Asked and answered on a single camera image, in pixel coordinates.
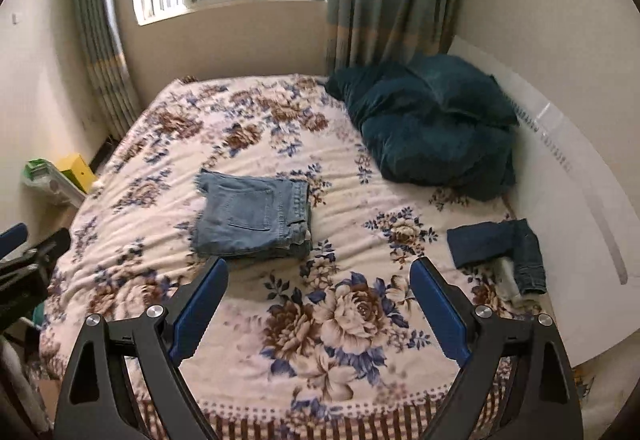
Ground white side shelf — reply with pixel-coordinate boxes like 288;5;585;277
21;160;88;209

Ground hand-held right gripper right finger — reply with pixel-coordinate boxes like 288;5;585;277
409;256;585;440

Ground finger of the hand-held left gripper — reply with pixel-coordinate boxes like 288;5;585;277
0;223;72;336

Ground white headboard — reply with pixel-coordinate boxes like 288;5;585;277
446;34;630;368

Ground floral printed blanket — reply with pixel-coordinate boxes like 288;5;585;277
37;74;551;440

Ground dark blue jeans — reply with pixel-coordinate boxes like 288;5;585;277
446;218;547;296

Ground dark teal pillow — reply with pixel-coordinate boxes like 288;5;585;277
406;52;520;127

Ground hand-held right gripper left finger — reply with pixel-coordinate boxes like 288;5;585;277
53;256;230;440

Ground light blue jeans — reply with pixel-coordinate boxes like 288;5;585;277
191;169;314;261

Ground dark teal quilt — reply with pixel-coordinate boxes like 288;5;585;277
325;62;517;201

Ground yellow box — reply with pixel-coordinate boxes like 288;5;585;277
55;153;98;193

